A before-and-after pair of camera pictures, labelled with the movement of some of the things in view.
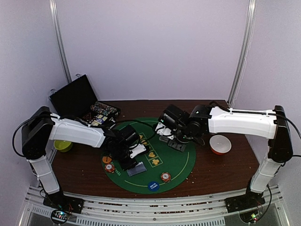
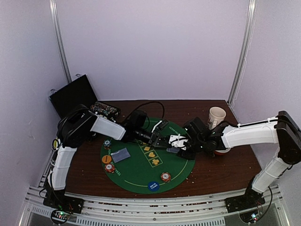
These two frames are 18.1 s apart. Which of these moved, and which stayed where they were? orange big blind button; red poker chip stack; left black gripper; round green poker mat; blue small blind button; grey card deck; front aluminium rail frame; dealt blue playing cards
Moved: dealt blue playing cards; grey card deck; left black gripper
Stayed: blue small blind button; front aluminium rail frame; red poker chip stack; round green poker mat; orange big blind button
